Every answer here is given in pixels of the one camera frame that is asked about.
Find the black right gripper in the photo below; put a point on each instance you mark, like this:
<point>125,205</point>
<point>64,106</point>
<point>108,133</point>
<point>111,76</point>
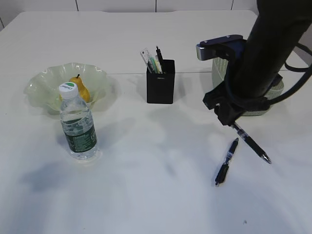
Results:
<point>226,109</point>

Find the blue black pen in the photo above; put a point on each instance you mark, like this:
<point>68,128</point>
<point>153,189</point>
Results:
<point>220,178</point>

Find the yellow utility knife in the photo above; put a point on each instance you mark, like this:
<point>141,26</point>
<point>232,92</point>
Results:
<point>158,65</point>

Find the teal utility knife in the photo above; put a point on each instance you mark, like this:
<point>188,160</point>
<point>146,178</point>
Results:
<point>153,63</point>

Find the clear plastic ruler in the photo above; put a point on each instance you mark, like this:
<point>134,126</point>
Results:
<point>146,58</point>

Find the yellow pear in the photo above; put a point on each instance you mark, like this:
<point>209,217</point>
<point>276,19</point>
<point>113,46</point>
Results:
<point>74,85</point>

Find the clear plastic water bottle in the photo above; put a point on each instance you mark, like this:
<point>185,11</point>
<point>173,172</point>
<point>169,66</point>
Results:
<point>78,126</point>

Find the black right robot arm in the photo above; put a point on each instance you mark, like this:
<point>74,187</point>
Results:
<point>254,63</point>

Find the black square pen holder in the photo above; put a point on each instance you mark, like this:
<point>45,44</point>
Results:
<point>160,87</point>

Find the green wavy glass plate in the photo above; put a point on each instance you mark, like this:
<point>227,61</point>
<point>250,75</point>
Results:
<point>52,86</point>

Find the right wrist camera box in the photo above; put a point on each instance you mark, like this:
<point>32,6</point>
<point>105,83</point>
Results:
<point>227,47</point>

